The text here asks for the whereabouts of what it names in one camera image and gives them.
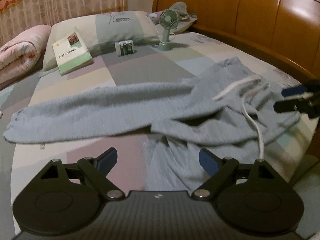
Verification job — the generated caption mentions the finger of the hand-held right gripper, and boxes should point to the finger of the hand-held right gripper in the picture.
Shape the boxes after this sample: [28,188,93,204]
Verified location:
[281,85,314,98]
[274,100,300,113]

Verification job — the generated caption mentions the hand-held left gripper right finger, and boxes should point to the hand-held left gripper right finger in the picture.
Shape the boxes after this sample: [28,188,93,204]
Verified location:
[191,148,285,201]

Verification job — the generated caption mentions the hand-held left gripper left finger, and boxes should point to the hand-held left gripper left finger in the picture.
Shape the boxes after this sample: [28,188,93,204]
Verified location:
[41,147,125,201]

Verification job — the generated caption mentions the light grey sweatpants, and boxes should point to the light grey sweatpants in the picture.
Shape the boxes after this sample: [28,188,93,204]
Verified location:
[3,57,302,192]

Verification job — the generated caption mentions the patchwork bed sheet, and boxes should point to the patchwork bed sheet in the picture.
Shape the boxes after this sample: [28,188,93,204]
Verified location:
[0,29,313,233]

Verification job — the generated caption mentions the wooden headboard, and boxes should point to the wooden headboard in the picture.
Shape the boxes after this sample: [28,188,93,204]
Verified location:
[152,0,320,83]

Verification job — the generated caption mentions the green and white book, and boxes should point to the green and white book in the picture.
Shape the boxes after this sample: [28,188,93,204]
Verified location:
[52,26,94,76]

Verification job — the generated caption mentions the small printed box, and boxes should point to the small printed box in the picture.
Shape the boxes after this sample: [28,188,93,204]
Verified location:
[114,39,135,56]

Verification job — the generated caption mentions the large patchwork pillow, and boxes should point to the large patchwork pillow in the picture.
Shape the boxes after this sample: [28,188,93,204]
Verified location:
[42,10,163,72]

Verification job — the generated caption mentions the pink folded quilt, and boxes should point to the pink folded quilt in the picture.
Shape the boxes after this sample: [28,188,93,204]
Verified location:
[0,25,52,90]

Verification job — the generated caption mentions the grey folded cloth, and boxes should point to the grey folded cloth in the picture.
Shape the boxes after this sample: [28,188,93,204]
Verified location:
[170,1,198,22]

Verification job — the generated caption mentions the green handheld fan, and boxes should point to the green handheld fan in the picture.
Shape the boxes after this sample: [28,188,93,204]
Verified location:
[157,9,179,52]

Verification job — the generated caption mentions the patterned curtain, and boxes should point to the patterned curtain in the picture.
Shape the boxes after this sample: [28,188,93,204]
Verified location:
[0,0,160,43]

